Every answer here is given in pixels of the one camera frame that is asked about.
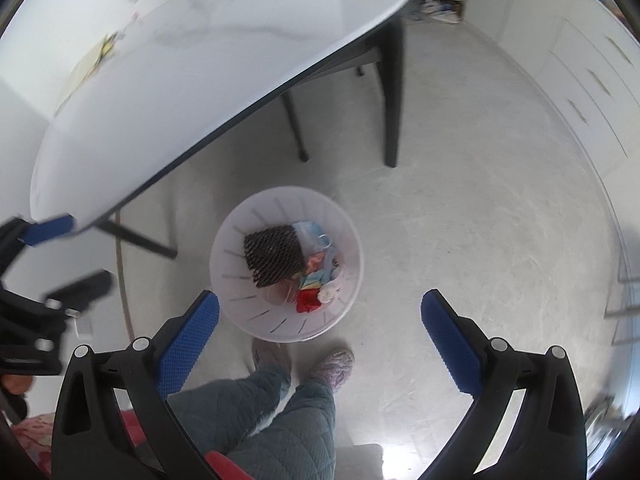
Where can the red cloth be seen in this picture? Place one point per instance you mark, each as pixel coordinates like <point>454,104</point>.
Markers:
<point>307,302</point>

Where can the red plastic object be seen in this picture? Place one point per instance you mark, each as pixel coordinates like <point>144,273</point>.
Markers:
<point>227,465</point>

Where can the black foam net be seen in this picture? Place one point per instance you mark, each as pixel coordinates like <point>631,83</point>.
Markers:
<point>272,257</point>

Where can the pale yellow paper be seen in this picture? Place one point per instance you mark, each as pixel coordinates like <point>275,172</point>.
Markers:
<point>87,67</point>

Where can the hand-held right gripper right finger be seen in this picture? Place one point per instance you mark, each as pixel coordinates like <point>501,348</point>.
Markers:
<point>450,345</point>

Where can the pink floral clothing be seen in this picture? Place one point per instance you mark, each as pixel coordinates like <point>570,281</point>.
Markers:
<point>35,440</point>

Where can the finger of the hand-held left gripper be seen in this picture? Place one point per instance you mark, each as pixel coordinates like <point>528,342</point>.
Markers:
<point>50,227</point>
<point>82,287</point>

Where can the pink small cloth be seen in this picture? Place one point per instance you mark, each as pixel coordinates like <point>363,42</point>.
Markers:
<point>312,263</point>

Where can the blue face mask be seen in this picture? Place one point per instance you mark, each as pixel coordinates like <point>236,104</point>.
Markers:
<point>310,235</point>

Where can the white plastic waste bin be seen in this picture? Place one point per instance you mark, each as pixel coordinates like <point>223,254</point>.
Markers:
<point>240,305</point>

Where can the white tissue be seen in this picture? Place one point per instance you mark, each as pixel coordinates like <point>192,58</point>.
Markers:
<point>329,293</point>

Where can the white drawer cabinet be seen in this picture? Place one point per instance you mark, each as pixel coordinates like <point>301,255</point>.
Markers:
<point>590,85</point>

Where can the grey quilted pants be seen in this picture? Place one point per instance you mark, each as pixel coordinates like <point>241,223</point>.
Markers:
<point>280,430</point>

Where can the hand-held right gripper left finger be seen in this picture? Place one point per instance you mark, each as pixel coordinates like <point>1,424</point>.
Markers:
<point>190,340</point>

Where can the grey pink slipper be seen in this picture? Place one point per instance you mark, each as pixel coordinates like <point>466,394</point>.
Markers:
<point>270,357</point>
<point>332,365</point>

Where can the black table leg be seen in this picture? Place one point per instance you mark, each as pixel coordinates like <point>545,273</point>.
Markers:
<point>393,110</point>
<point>140,241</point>

